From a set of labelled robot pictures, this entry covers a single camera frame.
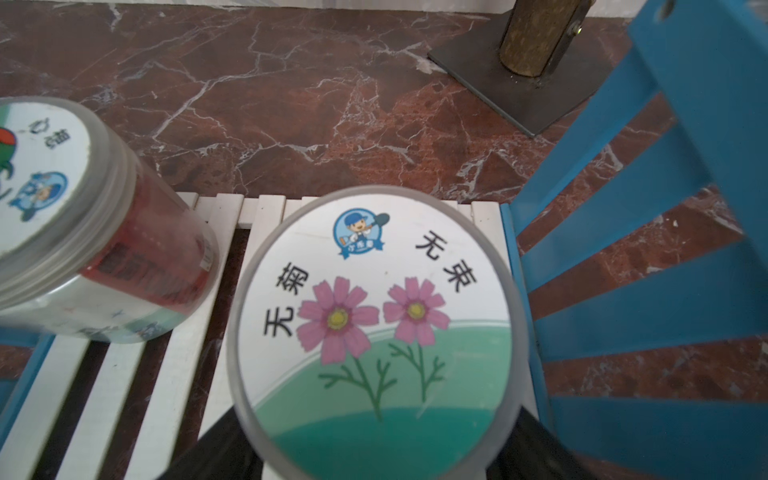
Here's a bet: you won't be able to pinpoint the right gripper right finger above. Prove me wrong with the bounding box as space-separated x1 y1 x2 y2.
486 407 594 480

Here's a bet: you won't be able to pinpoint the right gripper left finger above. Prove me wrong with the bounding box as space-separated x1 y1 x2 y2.
159 408 264 480

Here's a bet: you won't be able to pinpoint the pink flower lid container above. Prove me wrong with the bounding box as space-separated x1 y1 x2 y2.
227 186 528 479

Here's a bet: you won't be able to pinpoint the strawberry lid seed container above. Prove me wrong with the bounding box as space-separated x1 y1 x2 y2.
1 97 220 343

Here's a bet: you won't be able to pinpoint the blue white two-tier shelf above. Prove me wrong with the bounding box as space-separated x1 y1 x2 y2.
0 0 768 480

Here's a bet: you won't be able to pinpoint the pink artificial blossom tree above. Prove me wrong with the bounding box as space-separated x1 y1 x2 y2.
428 0 612 137

